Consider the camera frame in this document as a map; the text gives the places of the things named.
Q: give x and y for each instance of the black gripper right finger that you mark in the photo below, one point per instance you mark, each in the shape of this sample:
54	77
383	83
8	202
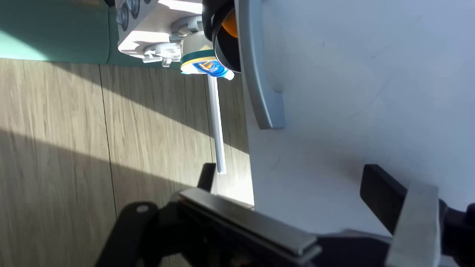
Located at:
423	227

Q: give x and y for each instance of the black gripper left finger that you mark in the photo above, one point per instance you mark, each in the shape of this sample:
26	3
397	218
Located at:
207	177

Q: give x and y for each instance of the white cabinet door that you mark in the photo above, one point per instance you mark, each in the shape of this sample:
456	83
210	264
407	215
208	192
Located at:
334	85

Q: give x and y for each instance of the white toy kitchen cabinet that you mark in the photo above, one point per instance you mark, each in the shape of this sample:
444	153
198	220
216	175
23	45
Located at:
153	30

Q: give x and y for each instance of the white vertical pole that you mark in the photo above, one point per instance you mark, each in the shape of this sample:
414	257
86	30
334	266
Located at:
216	123

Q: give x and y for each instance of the white bowl with green rim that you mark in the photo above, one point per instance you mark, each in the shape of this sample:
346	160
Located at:
202	60

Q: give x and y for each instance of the green bench sofa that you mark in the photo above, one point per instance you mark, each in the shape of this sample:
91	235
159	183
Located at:
80	31

